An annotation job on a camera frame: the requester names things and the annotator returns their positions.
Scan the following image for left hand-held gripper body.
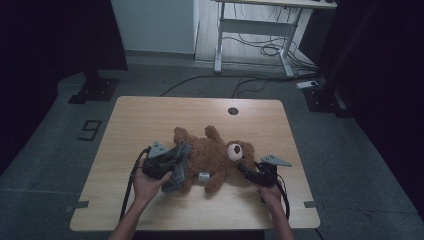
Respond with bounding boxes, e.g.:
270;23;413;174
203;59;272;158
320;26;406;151
141;141;184;181

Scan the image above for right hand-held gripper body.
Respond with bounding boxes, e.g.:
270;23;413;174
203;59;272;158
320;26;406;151
248;154;293;188

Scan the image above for brown teddy bear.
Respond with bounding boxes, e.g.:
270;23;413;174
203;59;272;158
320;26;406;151
172;125;258;199

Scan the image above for person's right hand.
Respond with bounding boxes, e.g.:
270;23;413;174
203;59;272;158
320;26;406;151
256;184;283;212

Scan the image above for person's left hand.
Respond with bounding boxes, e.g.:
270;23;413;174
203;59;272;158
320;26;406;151
132;157;173;205

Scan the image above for black stand base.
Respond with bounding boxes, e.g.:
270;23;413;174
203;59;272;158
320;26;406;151
68;69;120;105
303;79;354;118

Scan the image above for white power strip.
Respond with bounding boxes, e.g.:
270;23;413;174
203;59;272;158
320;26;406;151
296;80;319;90

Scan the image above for white cabinet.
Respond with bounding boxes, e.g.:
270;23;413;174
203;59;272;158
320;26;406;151
110;0;200;55

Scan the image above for dark curtain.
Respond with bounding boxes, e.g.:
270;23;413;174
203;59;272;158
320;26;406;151
0;0;129;175
314;0;424;222

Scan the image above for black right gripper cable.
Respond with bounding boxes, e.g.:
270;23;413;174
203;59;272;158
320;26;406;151
274;174;291;221

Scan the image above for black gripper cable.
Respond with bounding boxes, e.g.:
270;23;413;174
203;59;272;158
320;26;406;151
118;147;152;222
274;174;291;221

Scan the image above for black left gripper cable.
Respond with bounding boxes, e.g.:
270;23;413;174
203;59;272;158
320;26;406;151
118;147;152;222

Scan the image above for short black floor cable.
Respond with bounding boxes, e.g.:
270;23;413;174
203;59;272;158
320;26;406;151
231;78;272;100

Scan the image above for long black floor cable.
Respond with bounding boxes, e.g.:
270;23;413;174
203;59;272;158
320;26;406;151
159;73;303;98

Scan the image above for tangle of black cables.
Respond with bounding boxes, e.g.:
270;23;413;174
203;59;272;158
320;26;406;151
222;3;318;77

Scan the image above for white metal desk frame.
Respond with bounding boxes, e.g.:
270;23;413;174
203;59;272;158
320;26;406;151
211;0;338;78

